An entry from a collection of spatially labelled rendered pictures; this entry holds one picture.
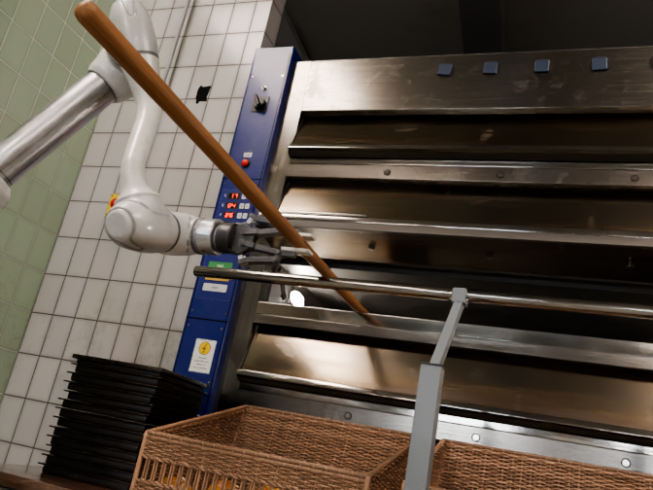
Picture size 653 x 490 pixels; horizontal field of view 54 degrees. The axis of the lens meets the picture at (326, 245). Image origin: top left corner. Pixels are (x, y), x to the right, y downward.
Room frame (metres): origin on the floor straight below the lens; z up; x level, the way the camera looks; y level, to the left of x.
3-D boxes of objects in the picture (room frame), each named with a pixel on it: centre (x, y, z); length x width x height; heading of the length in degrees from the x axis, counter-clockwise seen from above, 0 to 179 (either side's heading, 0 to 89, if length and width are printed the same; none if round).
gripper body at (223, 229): (1.46, 0.21, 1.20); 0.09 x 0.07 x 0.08; 69
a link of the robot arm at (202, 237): (1.48, 0.28, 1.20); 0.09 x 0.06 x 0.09; 159
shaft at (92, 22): (1.45, 0.04, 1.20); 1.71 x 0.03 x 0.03; 160
